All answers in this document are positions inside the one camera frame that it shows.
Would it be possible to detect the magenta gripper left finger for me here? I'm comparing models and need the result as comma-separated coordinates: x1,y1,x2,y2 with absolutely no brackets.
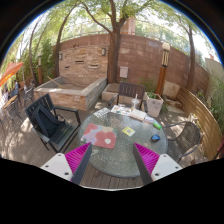
41,143,92,185

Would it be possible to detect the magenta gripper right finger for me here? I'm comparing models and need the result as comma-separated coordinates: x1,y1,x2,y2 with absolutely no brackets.
133,143,182,185

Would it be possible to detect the blue computer mouse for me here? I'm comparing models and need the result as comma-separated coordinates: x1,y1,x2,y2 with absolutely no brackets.
151,134,160,142

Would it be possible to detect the round glass patio table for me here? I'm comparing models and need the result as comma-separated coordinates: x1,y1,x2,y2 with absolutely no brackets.
79,112,168,178

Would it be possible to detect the green marker pen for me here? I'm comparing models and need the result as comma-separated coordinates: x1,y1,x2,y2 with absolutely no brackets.
153,122,162,130

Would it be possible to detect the black plastic chair left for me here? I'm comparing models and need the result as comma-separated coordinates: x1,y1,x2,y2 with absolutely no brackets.
25,94,81,153

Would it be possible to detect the metal mesh chair right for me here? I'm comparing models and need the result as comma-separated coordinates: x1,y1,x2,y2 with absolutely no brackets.
167,121,201,163

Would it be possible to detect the yellow square card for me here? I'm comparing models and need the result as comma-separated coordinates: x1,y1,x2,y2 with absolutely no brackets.
122,127,135,137

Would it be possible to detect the black backpack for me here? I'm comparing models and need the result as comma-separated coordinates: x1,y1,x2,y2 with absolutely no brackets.
33,105,65,137

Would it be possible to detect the white open book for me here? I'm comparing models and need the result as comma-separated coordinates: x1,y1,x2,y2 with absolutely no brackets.
130,109,146,121

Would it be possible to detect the white square planter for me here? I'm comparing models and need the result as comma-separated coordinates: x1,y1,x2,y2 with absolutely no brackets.
145,92,163,117

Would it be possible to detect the black white patterned card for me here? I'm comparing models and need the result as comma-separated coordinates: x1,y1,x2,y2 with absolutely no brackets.
93,107,110,118

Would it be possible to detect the clear plastic cup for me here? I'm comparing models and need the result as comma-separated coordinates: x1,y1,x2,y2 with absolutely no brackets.
131,94,139,110

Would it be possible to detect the curved wooden bench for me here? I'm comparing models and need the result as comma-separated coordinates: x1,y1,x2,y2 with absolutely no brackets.
177,87,222,160

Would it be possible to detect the stone raised fountain basin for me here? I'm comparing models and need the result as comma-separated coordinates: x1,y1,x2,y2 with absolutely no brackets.
34,77,107,111

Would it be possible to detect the dark wooden chair behind table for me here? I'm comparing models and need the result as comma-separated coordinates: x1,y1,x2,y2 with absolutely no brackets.
108,82,148,112

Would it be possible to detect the metal chair far left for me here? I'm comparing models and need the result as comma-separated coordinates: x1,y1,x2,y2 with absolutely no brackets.
3,95,22,126

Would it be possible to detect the large tree trunk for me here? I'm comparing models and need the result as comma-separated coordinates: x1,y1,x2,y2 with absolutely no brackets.
107,21,120,83

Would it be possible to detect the orange patio umbrella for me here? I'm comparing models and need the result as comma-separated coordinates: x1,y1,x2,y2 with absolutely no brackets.
0,62,23,86

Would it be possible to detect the wooden post lamp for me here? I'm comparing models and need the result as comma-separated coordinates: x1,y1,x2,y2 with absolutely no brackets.
155,43,170,96

